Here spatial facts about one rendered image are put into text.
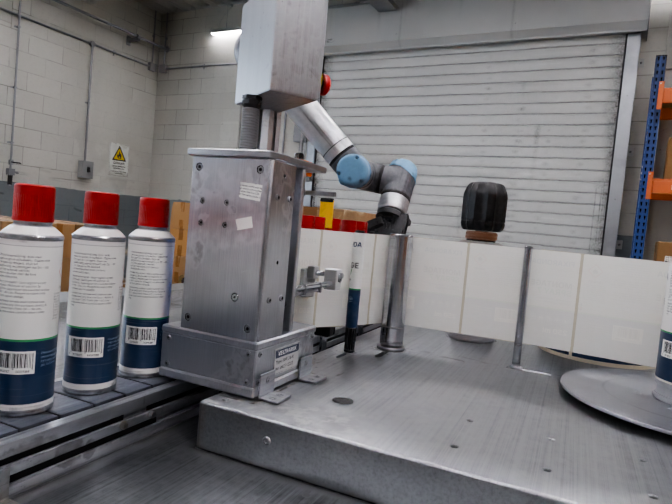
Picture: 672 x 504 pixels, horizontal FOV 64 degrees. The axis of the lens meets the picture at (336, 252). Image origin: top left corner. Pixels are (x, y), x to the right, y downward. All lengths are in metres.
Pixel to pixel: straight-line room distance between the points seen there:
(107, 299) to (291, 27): 0.58
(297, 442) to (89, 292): 0.25
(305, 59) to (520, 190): 4.46
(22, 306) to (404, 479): 0.36
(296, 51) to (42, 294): 0.61
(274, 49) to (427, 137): 4.73
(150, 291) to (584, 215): 4.83
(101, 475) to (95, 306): 0.16
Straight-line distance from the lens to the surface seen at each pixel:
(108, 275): 0.59
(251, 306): 0.57
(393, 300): 0.86
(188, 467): 0.57
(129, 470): 0.57
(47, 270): 0.54
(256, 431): 0.56
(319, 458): 0.53
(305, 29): 0.99
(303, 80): 0.97
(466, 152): 5.48
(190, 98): 7.62
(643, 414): 0.72
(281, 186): 0.58
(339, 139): 1.27
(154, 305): 0.64
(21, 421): 0.56
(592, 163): 5.30
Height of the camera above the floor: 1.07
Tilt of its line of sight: 3 degrees down
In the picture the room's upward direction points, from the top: 5 degrees clockwise
